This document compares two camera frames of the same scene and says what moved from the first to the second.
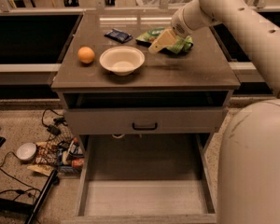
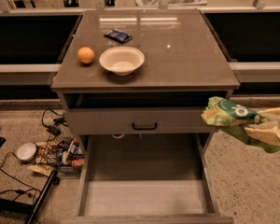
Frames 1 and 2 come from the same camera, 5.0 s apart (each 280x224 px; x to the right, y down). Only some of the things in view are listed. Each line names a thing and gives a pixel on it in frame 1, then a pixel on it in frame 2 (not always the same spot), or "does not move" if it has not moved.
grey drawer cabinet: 150,122 does not move
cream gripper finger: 165,39 → 271,134
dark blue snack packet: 118,35 does not move
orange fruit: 86,55 does not move
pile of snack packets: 65,156 does not move
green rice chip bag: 181,45 → 234,118
